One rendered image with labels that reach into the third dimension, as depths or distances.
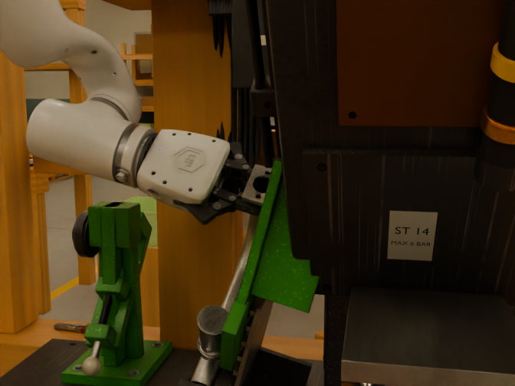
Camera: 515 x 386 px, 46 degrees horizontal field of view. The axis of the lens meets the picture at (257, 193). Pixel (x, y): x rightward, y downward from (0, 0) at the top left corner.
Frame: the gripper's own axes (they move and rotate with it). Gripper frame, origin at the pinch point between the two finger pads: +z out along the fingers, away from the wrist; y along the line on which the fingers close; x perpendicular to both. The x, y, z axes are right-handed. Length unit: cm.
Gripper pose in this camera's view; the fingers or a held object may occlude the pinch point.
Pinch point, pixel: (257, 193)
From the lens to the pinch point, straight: 80.0
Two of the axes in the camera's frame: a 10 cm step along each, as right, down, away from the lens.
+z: 9.5, 2.9, -1.4
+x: -0.4, 5.4, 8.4
